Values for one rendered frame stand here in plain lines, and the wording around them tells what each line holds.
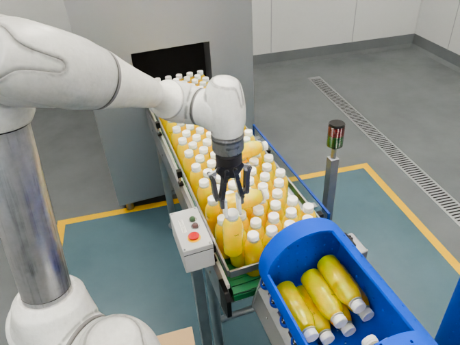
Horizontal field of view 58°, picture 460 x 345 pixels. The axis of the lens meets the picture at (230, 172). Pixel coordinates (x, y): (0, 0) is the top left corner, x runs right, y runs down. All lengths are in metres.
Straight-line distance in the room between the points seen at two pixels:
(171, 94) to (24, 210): 0.47
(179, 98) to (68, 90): 0.51
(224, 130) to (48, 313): 0.58
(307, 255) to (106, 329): 0.68
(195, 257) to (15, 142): 0.76
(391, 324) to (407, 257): 1.71
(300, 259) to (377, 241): 1.70
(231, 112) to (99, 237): 2.23
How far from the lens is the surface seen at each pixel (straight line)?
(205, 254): 1.36
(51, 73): 0.60
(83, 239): 3.17
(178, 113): 1.10
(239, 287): 1.48
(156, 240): 2.99
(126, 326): 0.88
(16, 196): 0.81
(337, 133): 1.63
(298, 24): 5.69
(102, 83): 0.65
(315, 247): 1.32
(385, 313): 1.27
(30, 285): 0.92
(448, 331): 1.65
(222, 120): 1.05
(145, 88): 0.75
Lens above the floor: 2.05
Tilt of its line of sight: 35 degrees down
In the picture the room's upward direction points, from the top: 4 degrees counter-clockwise
